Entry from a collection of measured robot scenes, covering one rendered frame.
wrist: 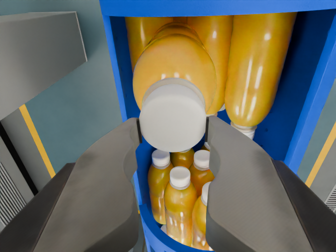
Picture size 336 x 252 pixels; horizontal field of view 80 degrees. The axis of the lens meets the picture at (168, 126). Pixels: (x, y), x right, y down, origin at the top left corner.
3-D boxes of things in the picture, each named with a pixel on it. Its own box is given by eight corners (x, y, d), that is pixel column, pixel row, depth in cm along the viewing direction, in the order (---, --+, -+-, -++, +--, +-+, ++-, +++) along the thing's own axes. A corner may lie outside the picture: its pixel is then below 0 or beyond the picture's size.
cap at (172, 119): (165, 68, 12) (163, 78, 10) (216, 104, 13) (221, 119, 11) (132, 115, 13) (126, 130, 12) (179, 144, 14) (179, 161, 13)
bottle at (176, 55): (170, 9, 26) (157, 26, 10) (211, 43, 28) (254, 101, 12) (141, 55, 29) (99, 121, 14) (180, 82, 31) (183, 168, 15)
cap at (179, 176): (183, 170, 42) (183, 163, 41) (194, 183, 39) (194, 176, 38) (166, 177, 40) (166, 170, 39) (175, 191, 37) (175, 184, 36)
